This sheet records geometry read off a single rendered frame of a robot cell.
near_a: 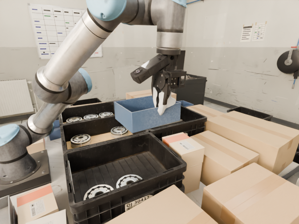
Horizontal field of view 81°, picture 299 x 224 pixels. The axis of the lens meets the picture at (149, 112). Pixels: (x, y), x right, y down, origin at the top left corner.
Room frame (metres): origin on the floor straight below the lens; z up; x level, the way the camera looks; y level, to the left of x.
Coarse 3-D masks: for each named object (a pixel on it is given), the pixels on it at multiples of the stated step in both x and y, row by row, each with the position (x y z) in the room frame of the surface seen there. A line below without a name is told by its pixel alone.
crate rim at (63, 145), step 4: (108, 116) 1.00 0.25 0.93; (112, 116) 1.00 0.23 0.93; (88, 120) 0.93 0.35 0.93; (92, 120) 0.94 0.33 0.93; (64, 124) 0.88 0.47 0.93; (68, 124) 0.88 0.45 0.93; (72, 124) 0.89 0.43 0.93; (60, 128) 0.83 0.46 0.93; (140, 132) 0.78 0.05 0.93; (144, 132) 0.78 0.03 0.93; (64, 136) 0.74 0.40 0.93; (124, 136) 0.74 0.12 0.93; (128, 136) 0.74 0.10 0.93; (64, 140) 0.70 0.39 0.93; (108, 140) 0.70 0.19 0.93; (112, 140) 0.70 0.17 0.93; (64, 144) 0.69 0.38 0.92; (92, 144) 0.67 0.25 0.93; (96, 144) 0.67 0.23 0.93; (64, 148) 0.64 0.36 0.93; (72, 148) 0.64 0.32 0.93; (76, 148) 0.64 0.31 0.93; (64, 152) 0.62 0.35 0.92
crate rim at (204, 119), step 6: (186, 108) 1.14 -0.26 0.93; (198, 114) 1.04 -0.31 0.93; (192, 120) 0.93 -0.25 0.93; (198, 120) 0.94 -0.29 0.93; (204, 120) 0.97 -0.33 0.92; (168, 126) 0.85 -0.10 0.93; (174, 126) 0.86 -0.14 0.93; (180, 126) 0.88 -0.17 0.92; (186, 126) 0.90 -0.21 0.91; (156, 132) 0.81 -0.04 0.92; (162, 132) 0.83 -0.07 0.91
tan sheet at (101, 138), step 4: (128, 132) 0.98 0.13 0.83; (92, 136) 0.93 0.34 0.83; (96, 136) 0.93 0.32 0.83; (100, 136) 0.93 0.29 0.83; (104, 136) 0.93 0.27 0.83; (108, 136) 0.93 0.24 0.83; (92, 140) 0.88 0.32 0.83; (96, 140) 0.88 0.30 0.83; (100, 140) 0.88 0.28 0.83; (104, 140) 0.88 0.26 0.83; (68, 144) 0.83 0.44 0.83; (68, 148) 0.79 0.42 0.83
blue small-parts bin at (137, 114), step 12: (144, 96) 0.69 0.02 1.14; (120, 108) 0.58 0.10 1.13; (132, 108) 0.66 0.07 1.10; (144, 108) 0.69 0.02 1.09; (156, 108) 0.55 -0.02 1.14; (168, 108) 0.57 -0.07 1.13; (180, 108) 0.60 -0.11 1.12; (120, 120) 0.58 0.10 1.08; (132, 120) 0.50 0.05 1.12; (144, 120) 0.52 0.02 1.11; (156, 120) 0.55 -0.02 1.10; (168, 120) 0.58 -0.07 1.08; (132, 132) 0.50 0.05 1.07
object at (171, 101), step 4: (160, 92) 0.54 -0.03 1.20; (160, 96) 0.54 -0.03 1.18; (160, 100) 0.53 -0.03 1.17; (168, 100) 0.54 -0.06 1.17; (172, 100) 0.55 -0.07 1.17; (160, 104) 0.53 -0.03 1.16; (168, 104) 0.55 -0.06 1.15; (172, 104) 0.55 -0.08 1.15; (160, 108) 0.53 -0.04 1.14; (164, 108) 0.53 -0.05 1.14; (160, 112) 0.54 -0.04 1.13
